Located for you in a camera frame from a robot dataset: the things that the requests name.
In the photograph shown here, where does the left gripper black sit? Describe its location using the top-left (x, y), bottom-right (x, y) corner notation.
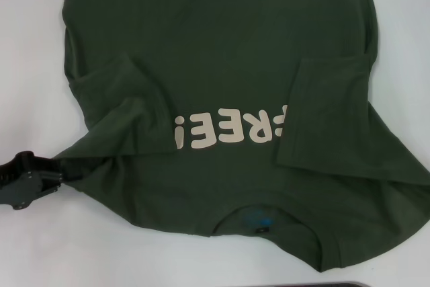
top-left (0, 151), bottom-right (67, 211)

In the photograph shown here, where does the dark green printed t-shirt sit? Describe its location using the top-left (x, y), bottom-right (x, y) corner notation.
top-left (46, 0), bottom-right (430, 263)

